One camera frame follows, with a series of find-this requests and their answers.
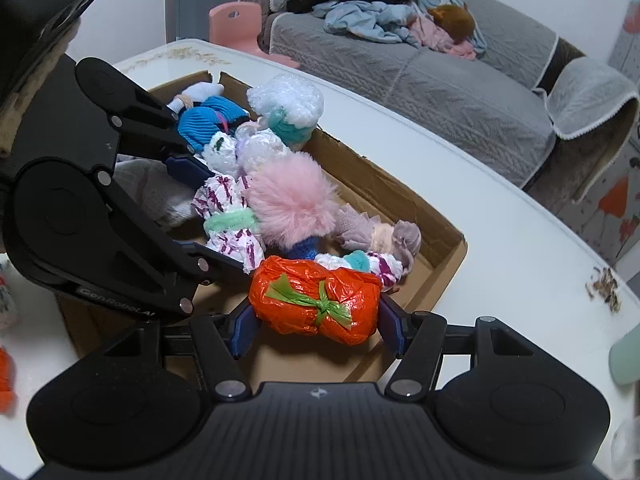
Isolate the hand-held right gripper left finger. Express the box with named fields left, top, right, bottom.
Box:
left=102, top=302, right=263, bottom=401

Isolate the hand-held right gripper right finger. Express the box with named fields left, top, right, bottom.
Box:
left=377, top=294, right=538, bottom=401

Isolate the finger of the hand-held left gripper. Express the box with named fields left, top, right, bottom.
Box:
left=112, top=180, right=262, bottom=291
left=75, top=57, right=216, bottom=187

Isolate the small bubble wrap bundle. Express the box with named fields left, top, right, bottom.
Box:
left=204, top=131, right=238, bottom=177

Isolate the grey sock bundle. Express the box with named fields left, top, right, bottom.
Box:
left=116, top=157, right=197, bottom=227

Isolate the blue knit sock bundle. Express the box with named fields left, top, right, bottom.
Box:
left=177, top=96, right=251, bottom=155

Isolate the purple-print bundle with green tie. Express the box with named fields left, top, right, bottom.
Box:
left=192, top=174, right=267, bottom=275

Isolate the orange plastic bag bundle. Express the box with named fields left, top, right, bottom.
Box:
left=0, top=346, right=17, bottom=415
left=248, top=255, right=383, bottom=346

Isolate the shallow cardboard box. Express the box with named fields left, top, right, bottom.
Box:
left=55, top=70, right=468, bottom=385

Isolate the white and blue sock bundle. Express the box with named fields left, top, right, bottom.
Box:
left=166, top=81, right=227, bottom=111

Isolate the bubble wrap bundle purple inside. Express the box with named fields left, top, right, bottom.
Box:
left=235, top=127, right=293, bottom=176

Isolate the mauve sock bundle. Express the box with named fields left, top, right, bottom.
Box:
left=334, top=207, right=423, bottom=273

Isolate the pink fluffy pompom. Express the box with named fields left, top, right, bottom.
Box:
left=245, top=151, right=341, bottom=261

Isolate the bubble wrap bundle teal yarn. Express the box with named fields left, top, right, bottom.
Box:
left=246, top=72, right=324, bottom=150

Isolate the white printed cloth bundle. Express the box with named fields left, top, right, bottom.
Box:
left=0, top=259, right=20, bottom=332

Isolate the pink plastic chair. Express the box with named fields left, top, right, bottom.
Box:
left=208, top=1, right=301, bottom=70

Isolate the pile of seed shells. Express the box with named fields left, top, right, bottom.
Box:
left=585, top=266, right=623, bottom=313

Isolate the light blue garment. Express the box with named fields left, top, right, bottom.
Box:
left=312, top=0, right=488, bottom=56

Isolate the grey quilted sofa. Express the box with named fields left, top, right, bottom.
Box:
left=240, top=0, right=640, bottom=201

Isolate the mint green cup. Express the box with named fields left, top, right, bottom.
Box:
left=608, top=322, right=640, bottom=387

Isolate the pink garment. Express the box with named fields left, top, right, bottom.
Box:
left=407, top=14, right=478, bottom=60

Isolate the white-trimmed grey armrest cover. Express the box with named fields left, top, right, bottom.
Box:
left=532, top=55, right=640, bottom=141

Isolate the brown plush toy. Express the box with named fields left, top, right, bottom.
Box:
left=427, top=2, right=476, bottom=43

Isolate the wall poster with figure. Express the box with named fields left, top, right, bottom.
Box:
left=565, top=5, right=640, bottom=266

